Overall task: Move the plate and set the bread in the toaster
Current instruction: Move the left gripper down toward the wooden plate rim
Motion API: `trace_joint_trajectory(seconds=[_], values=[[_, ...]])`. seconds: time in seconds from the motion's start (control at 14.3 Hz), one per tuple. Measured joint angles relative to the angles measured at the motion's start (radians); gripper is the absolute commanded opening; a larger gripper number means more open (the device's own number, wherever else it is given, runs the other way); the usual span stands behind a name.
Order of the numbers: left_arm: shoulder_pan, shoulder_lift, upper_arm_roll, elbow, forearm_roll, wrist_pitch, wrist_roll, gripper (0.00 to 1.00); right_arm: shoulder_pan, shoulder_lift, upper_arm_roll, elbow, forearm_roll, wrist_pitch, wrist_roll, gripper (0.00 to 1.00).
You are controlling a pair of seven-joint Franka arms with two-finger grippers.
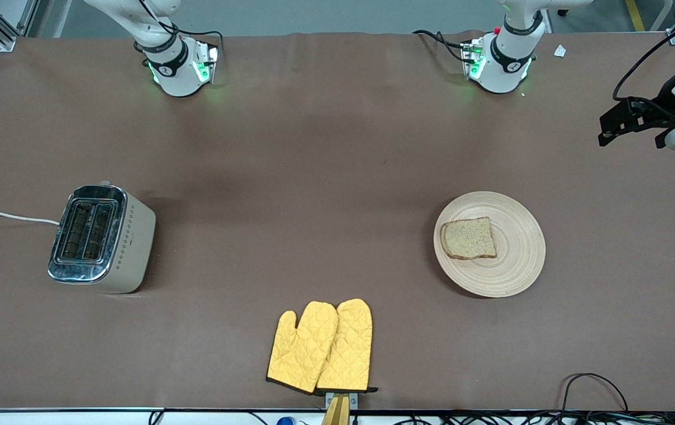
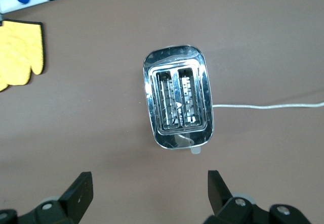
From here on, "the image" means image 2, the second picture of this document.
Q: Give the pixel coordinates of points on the silver and beige toaster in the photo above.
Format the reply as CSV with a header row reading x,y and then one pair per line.
x,y
205,95

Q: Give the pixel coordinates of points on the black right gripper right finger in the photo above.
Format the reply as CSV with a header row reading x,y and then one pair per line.
x,y
219,196

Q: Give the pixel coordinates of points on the yellow quilted oven mitt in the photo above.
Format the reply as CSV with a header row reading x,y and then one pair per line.
x,y
2,87
20,49

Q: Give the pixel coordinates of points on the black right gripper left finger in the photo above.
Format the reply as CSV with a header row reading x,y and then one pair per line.
x,y
78,196

